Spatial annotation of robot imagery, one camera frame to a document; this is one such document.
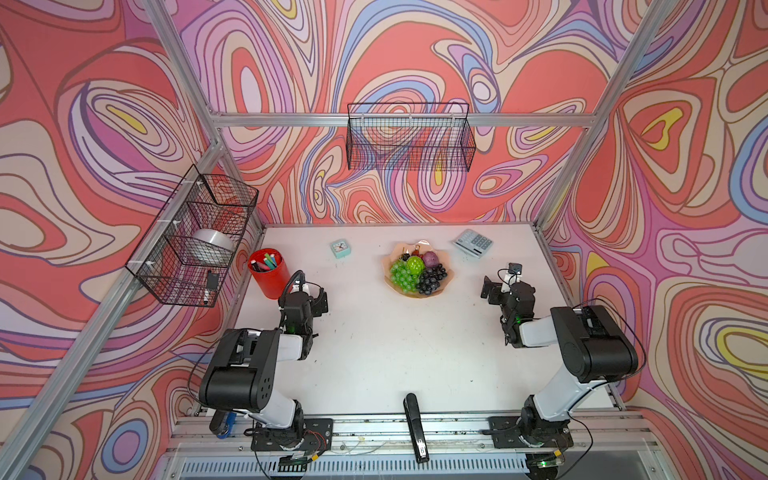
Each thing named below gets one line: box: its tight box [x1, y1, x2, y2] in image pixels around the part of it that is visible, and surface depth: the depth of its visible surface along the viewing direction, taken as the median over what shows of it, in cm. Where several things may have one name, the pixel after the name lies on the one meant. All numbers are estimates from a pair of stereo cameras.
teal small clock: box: [330, 239, 351, 259], surface depth 113 cm
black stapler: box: [403, 393, 430, 464], surface depth 74 cm
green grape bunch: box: [390, 260, 421, 293], surface depth 98 cm
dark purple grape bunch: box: [416, 263, 448, 295], surface depth 97 cm
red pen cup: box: [248, 248, 291, 300], surface depth 95 cm
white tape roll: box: [188, 229, 235, 259], surface depth 73 cm
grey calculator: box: [452, 229, 494, 259], surface depth 113 cm
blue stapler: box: [217, 412, 237, 439], surface depth 75 cm
